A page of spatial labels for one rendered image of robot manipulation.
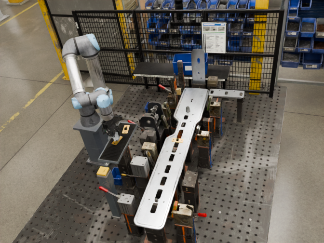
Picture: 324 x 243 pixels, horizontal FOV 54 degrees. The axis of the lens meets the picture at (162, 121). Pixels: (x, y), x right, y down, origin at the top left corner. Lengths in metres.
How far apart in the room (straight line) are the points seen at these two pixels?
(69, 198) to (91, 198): 0.17
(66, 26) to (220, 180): 3.29
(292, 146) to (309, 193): 0.62
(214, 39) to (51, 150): 2.36
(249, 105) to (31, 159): 2.58
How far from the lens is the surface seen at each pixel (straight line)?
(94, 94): 1.99
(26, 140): 4.42
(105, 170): 1.98
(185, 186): 1.98
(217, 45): 2.94
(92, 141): 2.49
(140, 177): 2.11
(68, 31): 4.87
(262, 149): 2.66
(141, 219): 1.91
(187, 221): 1.88
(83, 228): 2.35
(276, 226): 3.07
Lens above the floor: 2.58
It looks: 40 degrees down
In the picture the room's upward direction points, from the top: 9 degrees counter-clockwise
